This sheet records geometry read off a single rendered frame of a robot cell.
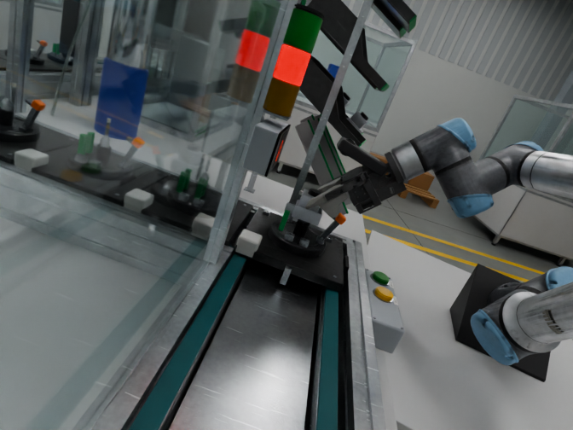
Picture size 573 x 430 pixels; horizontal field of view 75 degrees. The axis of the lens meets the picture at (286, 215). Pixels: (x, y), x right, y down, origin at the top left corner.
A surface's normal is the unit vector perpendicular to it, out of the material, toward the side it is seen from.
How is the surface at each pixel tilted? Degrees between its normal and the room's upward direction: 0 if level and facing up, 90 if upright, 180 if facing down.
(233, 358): 0
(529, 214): 90
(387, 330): 90
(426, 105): 90
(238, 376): 0
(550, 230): 90
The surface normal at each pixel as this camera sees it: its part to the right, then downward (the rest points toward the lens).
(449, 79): 0.03, 0.39
